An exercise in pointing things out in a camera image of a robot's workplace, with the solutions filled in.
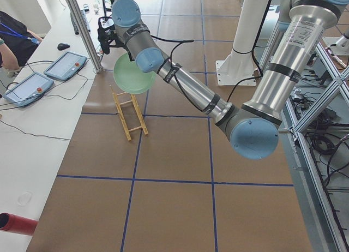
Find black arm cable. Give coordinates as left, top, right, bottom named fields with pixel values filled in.
left=149, top=35, right=213, bottom=112

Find aluminium frame rail structure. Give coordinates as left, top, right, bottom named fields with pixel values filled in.
left=282, top=45, right=348, bottom=251

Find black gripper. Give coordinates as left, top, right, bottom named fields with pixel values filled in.
left=98, top=16, right=118, bottom=55

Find light green plate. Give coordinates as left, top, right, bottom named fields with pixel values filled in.
left=113, top=53, right=156, bottom=94

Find far teach pendant tablet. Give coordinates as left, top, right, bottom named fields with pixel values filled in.
left=44, top=51, right=87, bottom=81

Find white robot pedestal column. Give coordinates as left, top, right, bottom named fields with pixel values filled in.
left=216, top=0, right=271, bottom=86

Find white side table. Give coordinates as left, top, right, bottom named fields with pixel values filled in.
left=0, top=6, right=110, bottom=236

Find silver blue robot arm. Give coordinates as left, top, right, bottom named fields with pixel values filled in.
left=98, top=0, right=348, bottom=159

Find blue tape line lengthwise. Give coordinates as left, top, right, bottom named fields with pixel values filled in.
left=200, top=0, right=219, bottom=252

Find aluminium frame post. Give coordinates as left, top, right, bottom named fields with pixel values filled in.
left=65, top=0, right=103, bottom=73

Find near teach pendant tablet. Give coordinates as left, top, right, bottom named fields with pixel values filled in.
left=3, top=72, right=54, bottom=107

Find blue tape line crosswise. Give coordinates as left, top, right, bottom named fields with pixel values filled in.
left=56, top=175, right=294, bottom=187

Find seated person dark shirt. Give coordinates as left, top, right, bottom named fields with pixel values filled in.
left=1, top=11, right=43, bottom=71

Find wooden dish rack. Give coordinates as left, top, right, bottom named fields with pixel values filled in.
left=109, top=85, right=148, bottom=141

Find black computer mouse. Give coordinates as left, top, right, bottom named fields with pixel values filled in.
left=57, top=43, right=70, bottom=51

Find black keyboard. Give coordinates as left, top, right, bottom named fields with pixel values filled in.
left=70, top=10, right=91, bottom=35

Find tangled black floor cables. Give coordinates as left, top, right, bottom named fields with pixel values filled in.
left=288, top=88, right=349, bottom=198

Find teach pendant tablet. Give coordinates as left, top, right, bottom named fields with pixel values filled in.
left=3, top=72, right=54, bottom=107
left=44, top=51, right=87, bottom=81

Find red cylinder tube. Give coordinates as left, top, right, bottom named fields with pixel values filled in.
left=1, top=213, right=38, bottom=236

